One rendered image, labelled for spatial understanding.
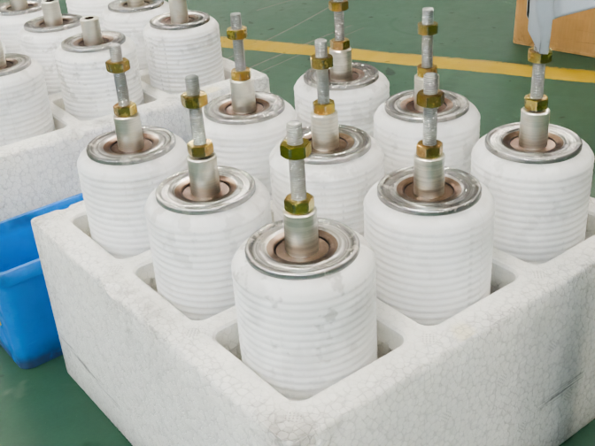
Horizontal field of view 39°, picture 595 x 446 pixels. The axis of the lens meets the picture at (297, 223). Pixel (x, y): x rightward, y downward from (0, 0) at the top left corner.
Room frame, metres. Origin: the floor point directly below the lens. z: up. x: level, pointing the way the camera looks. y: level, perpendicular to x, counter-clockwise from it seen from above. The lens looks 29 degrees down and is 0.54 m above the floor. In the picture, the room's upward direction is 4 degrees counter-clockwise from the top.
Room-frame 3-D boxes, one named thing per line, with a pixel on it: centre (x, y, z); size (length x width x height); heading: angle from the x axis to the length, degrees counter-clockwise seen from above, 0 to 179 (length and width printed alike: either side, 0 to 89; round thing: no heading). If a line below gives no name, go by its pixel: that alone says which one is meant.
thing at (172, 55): (1.06, 0.13, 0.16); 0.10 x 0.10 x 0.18
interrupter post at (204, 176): (0.58, 0.07, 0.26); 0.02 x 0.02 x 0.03
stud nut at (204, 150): (0.58, 0.07, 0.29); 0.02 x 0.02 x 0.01; 84
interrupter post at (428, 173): (0.55, -0.10, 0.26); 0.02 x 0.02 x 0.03
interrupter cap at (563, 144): (0.62, -0.19, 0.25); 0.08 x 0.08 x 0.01
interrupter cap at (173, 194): (0.58, 0.07, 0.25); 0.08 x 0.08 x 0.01
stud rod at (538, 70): (0.62, -0.19, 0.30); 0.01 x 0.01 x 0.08
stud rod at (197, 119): (0.58, 0.07, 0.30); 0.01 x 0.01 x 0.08
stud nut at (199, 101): (0.58, 0.07, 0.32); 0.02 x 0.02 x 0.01; 84
